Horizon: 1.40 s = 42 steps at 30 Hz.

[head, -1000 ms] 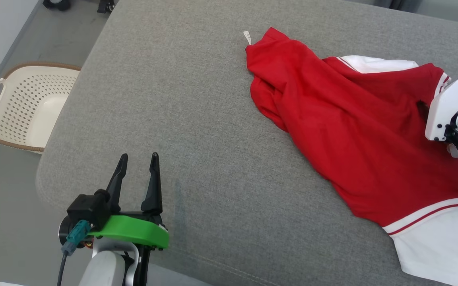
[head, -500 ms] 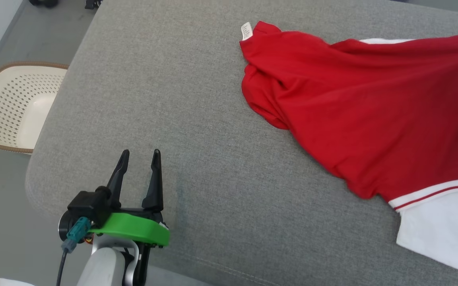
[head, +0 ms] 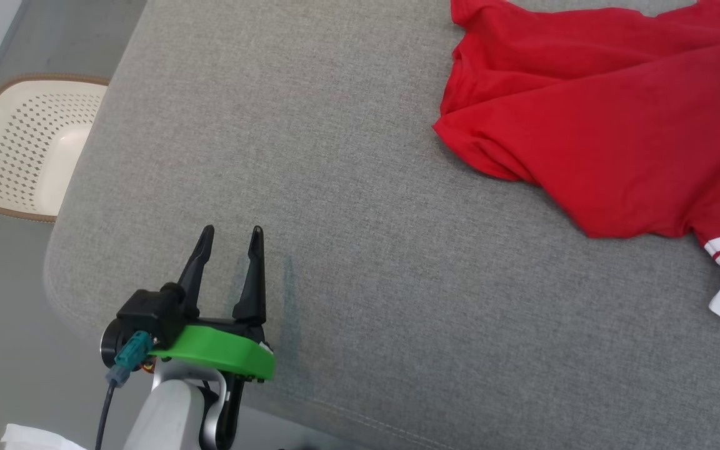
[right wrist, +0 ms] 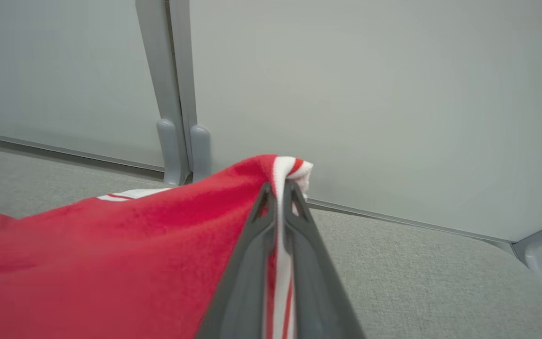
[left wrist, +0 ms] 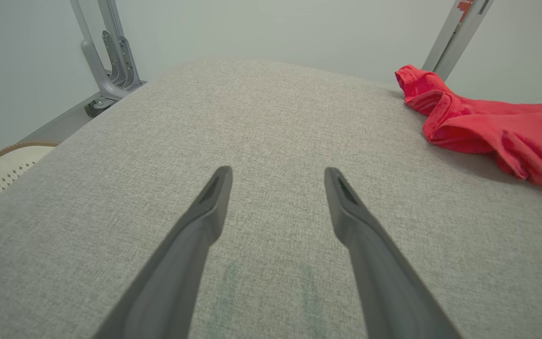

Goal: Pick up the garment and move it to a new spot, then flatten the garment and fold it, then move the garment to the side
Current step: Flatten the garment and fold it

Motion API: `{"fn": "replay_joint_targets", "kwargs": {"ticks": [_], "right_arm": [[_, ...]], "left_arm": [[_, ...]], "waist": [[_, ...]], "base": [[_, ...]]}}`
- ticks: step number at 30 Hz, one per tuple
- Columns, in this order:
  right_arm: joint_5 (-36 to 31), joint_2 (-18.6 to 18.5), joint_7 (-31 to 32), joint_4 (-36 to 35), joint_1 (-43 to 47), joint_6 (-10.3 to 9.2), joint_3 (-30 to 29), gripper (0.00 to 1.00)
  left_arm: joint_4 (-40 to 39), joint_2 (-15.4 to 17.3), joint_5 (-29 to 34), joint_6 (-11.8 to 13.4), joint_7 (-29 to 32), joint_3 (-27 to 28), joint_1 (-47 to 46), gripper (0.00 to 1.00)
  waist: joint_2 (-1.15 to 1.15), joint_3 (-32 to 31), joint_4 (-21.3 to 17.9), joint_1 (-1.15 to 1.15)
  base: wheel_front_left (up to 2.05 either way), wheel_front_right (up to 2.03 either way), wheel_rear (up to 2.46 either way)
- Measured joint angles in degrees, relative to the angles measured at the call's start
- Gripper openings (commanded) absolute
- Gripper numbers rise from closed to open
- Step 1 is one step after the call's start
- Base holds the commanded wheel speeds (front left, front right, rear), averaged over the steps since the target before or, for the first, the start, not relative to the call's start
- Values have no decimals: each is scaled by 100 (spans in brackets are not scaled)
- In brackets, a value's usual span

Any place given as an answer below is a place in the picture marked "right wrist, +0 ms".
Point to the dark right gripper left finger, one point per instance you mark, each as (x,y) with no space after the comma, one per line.
(243,292)

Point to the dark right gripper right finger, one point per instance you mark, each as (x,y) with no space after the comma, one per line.
(318,301)

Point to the red shirt white sleeves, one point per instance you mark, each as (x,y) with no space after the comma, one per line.
(111,259)

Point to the grey partition base rail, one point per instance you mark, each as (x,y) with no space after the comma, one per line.
(393,220)
(64,151)

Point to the grey partition post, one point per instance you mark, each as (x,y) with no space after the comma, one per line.
(160,70)
(200,150)

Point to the grey side partition rail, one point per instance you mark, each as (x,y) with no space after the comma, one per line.
(534,240)

